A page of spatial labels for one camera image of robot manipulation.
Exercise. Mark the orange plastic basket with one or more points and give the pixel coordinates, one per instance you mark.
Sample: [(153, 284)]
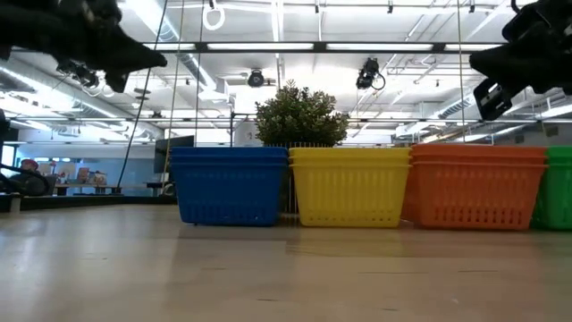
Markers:
[(478, 159), (478, 149), (473, 197)]

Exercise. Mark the black overhead crossbar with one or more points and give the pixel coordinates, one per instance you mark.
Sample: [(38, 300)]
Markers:
[(319, 46)]

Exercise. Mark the dark background monitor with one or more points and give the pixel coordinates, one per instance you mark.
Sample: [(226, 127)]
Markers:
[(174, 154)]

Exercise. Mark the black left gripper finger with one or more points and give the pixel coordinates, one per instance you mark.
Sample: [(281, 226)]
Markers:
[(134, 58)]

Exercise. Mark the green plastic basket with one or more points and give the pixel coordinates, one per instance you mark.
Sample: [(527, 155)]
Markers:
[(561, 151), (556, 197), (561, 160)]

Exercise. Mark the yellow plastic basket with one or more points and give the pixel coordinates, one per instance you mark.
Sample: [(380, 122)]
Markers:
[(350, 152), (350, 197), (350, 160)]

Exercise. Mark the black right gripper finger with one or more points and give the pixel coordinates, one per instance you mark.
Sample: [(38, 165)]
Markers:
[(505, 62)]

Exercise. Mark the green artificial plant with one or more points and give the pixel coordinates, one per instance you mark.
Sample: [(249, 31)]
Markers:
[(301, 118)]

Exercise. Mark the round black camera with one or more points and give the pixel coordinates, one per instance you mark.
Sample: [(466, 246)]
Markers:
[(255, 78)]

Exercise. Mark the blue plastic basket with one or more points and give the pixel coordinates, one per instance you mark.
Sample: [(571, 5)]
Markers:
[(228, 197), (228, 151), (228, 158)]

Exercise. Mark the person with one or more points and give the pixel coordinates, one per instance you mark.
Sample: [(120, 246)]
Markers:
[(29, 166)]

